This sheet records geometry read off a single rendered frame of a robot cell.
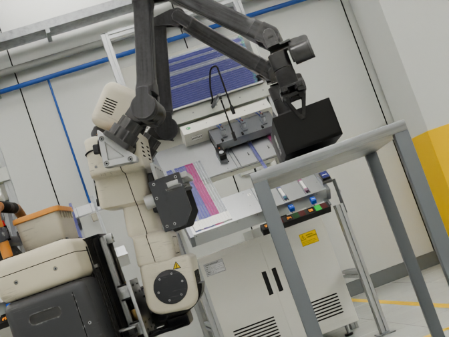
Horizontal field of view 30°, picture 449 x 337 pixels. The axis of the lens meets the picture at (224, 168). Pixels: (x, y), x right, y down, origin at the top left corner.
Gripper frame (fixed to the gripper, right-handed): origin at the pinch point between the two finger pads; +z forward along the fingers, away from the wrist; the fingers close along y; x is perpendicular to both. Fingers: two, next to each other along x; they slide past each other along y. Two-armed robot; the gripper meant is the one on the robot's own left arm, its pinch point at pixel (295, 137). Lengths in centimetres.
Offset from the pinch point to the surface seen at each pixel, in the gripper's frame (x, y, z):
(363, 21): -98, 304, -85
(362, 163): -60, 311, 9
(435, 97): -116, 270, -13
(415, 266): -22, 2, 57
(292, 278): 19, -64, 41
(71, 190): 136, 272, -45
